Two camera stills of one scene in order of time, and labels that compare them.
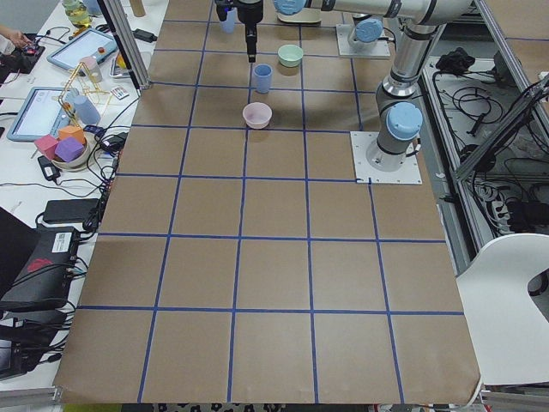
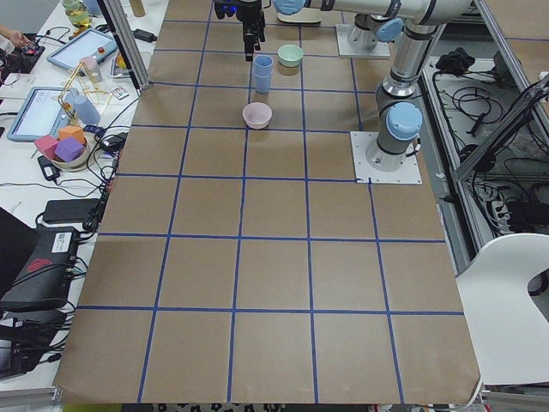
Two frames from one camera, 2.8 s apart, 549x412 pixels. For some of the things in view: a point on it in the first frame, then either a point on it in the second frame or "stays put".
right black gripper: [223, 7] stays put
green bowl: [290, 56] stays put
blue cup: [229, 25] -> [262, 65]
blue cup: [262, 75] stays put
